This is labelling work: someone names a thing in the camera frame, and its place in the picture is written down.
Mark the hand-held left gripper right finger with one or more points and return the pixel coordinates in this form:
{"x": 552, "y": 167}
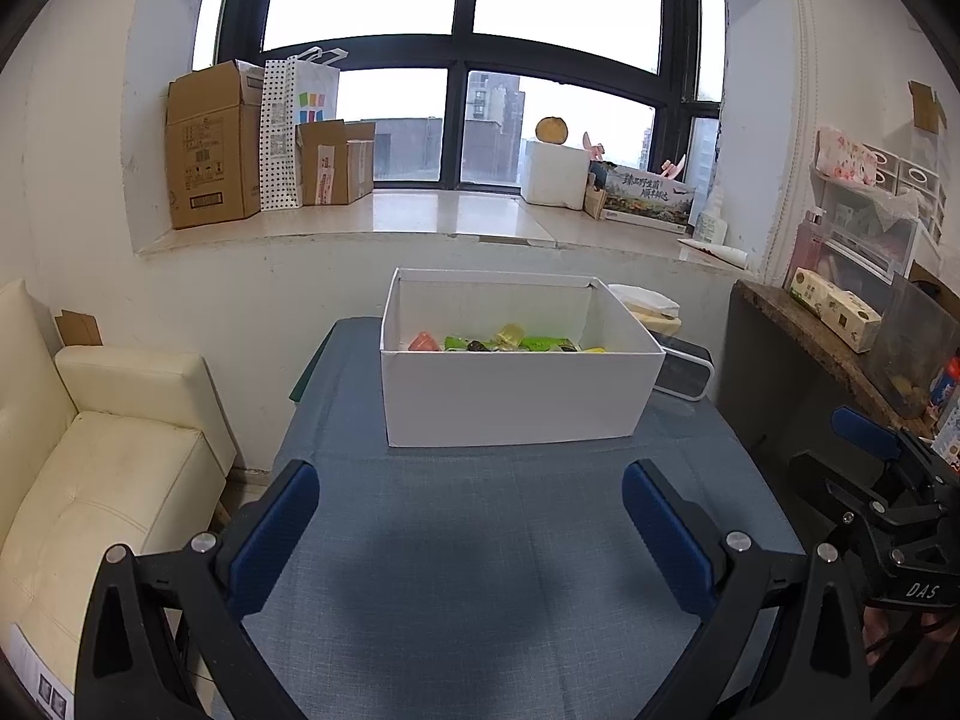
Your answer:
{"x": 667, "y": 540}

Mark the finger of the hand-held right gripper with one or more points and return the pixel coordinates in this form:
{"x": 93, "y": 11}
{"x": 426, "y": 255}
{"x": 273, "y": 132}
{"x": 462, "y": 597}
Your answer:
{"x": 862, "y": 431}
{"x": 840, "y": 484}

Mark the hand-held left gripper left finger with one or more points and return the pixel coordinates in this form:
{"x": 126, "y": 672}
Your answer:
{"x": 274, "y": 532}

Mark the white cardboard box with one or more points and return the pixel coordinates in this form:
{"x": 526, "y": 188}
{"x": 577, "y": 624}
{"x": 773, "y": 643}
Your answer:
{"x": 510, "y": 397}

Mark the red jelly cup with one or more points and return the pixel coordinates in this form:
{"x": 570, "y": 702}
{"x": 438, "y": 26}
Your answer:
{"x": 426, "y": 341}

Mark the yellow jelly cup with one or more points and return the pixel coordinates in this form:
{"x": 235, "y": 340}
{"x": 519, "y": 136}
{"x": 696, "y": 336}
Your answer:
{"x": 512, "y": 334}

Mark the person's right hand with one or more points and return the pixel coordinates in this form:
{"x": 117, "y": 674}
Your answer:
{"x": 874, "y": 634}

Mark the clear acrylic container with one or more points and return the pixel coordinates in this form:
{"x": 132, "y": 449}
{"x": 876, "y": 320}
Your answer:
{"x": 915, "y": 345}

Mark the dark wooden side desk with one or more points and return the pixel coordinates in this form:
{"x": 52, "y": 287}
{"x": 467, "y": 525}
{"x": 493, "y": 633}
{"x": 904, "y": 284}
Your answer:
{"x": 795, "y": 345}

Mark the long patterned carton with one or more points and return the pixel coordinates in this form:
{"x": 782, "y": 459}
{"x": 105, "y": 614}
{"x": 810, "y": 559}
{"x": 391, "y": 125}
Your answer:
{"x": 851, "y": 321}

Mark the green white tissue pack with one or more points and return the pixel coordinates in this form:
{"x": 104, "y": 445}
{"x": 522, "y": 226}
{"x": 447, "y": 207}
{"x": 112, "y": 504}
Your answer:
{"x": 811, "y": 291}

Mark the cream leather sofa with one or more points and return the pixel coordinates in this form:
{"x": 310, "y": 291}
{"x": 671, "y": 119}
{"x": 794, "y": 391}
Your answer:
{"x": 112, "y": 480}

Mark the white framed black speaker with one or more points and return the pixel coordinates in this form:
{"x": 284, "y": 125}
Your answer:
{"x": 684, "y": 369}

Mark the clear plastic drawer unit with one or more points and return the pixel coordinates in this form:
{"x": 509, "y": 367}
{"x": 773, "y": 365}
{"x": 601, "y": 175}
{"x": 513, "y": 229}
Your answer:
{"x": 877, "y": 240}

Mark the pink bottle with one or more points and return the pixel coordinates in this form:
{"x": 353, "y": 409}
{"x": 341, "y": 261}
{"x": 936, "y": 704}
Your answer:
{"x": 810, "y": 244}

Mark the white tube on sill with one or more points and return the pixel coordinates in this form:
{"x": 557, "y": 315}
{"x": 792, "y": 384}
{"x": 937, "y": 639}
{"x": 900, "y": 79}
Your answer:
{"x": 716, "y": 253}

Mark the white labelled flat box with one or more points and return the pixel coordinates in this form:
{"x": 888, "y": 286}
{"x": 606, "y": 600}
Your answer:
{"x": 41, "y": 675}

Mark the floral tissue pack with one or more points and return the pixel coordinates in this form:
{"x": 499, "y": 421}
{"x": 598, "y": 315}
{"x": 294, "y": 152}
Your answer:
{"x": 846, "y": 156}

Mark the small cardboard flap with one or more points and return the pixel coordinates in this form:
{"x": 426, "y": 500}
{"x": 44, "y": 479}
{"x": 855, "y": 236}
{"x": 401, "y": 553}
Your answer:
{"x": 77, "y": 328}

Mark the landscape printed flat box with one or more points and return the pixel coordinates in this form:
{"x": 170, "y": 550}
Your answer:
{"x": 649, "y": 199}

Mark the pink plastic toy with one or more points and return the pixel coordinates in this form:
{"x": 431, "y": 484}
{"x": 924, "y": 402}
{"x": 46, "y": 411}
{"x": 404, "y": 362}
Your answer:
{"x": 594, "y": 146}
{"x": 673, "y": 167}

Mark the taped cardboard piece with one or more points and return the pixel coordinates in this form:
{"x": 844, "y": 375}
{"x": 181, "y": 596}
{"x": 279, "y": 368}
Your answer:
{"x": 928, "y": 105}

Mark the marble window sill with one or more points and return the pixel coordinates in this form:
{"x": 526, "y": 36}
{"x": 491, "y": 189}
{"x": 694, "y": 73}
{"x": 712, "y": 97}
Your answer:
{"x": 450, "y": 214}

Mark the small open cardboard box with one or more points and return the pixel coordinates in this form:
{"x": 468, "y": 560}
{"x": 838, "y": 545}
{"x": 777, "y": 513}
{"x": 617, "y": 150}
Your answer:
{"x": 330, "y": 165}

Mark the white foam box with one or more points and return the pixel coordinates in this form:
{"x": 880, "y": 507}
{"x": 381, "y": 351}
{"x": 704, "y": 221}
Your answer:
{"x": 553, "y": 176}

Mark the large brown cardboard box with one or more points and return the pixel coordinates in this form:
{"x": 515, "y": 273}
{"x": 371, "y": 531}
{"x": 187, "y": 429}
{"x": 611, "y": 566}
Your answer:
{"x": 210, "y": 150}

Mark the small orange pumpkin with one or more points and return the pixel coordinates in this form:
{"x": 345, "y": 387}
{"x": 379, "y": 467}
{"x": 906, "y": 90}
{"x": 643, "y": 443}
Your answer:
{"x": 552, "y": 130}

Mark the white bag with coloured squares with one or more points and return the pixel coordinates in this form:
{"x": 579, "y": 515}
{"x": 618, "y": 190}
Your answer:
{"x": 315, "y": 82}

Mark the black window frame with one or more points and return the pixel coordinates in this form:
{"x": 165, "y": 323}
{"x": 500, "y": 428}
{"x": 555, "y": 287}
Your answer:
{"x": 454, "y": 120}

